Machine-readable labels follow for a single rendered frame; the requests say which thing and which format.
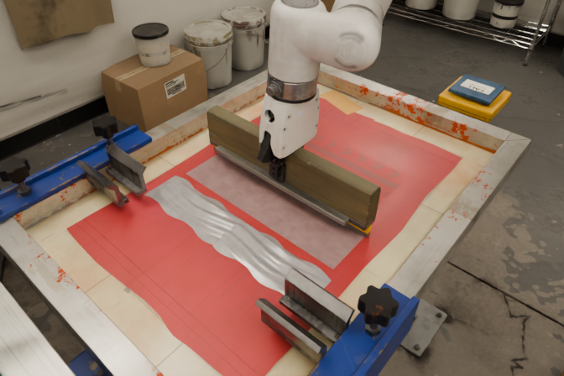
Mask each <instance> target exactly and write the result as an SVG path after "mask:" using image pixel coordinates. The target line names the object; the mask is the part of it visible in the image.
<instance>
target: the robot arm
mask: <svg viewBox="0 0 564 376"><path fill-rule="evenodd" d="M392 1H393V0H336V1H335V2H334V5H333V7H332V10H331V12H330V13H329V12H327V10H326V6H325V5H324V3H323V2H322V1H321V0H275V1H274V2H273V5H272V8H271V14H270V29H269V61H268V77H267V88H266V94H265V98H264V104H263V108H262V113H261V119H260V127H259V144H260V147H261V149H260V151H259V153H258V157H257V160H259V161H260V162H262V163H268V162H269V175H270V176H271V177H273V178H274V179H276V180H277V181H278V182H280V183H283V182H285V168H286V164H284V161H285V157H286V156H288V155H290V154H292V153H293V152H295V151H296V150H297V149H298V148H300V147H302V148H304V144H306V143H307V142H309V141H310V140H311V139H312V138H314V137H315V135H316V132H317V127H318V120H319V108H320V95H319V87H318V85H317V83H318V76H319V70H320V64H321V63H323V64H326V65H329V66H331V67H334V68H337V69H339V70H343V71H362V70H364V69H366V68H368V67H370V66H371V65H372V64H373V63H374V62H375V60H376V59H377V57H378V55H379V51H380V46H381V37H382V27H383V20H384V16H385V14H386V13H387V11H388V9H389V6H390V4H391V3H392Z"/></svg>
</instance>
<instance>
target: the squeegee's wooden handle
mask: <svg viewBox="0 0 564 376"><path fill-rule="evenodd" d="M206 115H207V122H208V130H209V139H210V144H213V145H214V146H216V147H217V146H219V145H221V146H222V147H224V148H226V149H228V150H230V151H232V152H233V153H235V154H237V155H239V156H240V157H242V158H244V159H246V160H247V161H249V162H251V163H253V164H254V165H257V166H258V167H259V168H261V169H263V170H266V171H267V172H269V162H268V163H262V162H260V161H259V160H257V157H258V154H259V151H260V149H261V147H260V144H259V126H258V125H256V124H254V123H251V122H249V121H248V120H246V119H244V118H242V117H239V116H238V115H236V114H234V113H232V112H229V111H228V110H226V109H224V108H222V107H219V106H215V107H212V108H210V109H209V110H208V111H207V114H206ZM284 164H285V165H286V168H285V182H286V183H288V184H290V185H292V186H294V187H295V188H297V189H299V190H300V191H303V192H305V193H306V194H307V195H309V196H312V197H313V198H315V199H317V200H318V201H320V202H322V203H324V204H326V205H328V206H329V207H331V208H333V209H334V210H336V211H338V212H340V213H341V214H343V215H345V216H347V217H349V222H350V223H351V224H353V225H355V226H356V227H359V228H361V229H362V230H364V231H365V230H366V229H367V228H368V227H369V226H370V225H371V224H372V223H373V222H374V221H375V217H376V213H377V209H378V204H379V197H380V192H381V189H380V186H379V185H376V184H374V183H373V182H371V181H369V180H366V179H364V178H363V177H361V176H359V175H356V174H354V173H353V172H351V171H349V170H346V169H344V168H343V167H341V166H339V165H337V164H334V163H332V162H331V161H329V160H327V159H324V158H322V157H321V156H319V155H317V154H314V153H312V152H311V151H309V150H307V149H303V148H302V147H300V148H298V149H297V150H296V151H295V152H293V153H292V154H290V155H288V156H286V157H285V161H284Z"/></svg>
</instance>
